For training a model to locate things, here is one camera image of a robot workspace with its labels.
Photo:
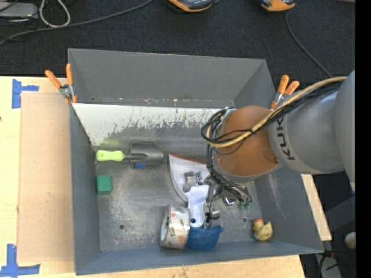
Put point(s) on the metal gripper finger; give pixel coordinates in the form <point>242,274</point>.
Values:
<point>214,213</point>
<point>192,180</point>

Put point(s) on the blue plastic bowl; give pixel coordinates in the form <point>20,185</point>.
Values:
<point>203,237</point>

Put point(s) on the yellow rubber duck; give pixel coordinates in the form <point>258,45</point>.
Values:
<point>263,230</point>

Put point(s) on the small blue block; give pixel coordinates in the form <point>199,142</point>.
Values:
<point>139,165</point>

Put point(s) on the grey metal bin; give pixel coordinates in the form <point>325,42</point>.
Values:
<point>139,201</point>

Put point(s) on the green block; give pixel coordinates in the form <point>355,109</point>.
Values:
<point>103,184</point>

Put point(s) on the pale wood flat board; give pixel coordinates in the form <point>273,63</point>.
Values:
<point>43,178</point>

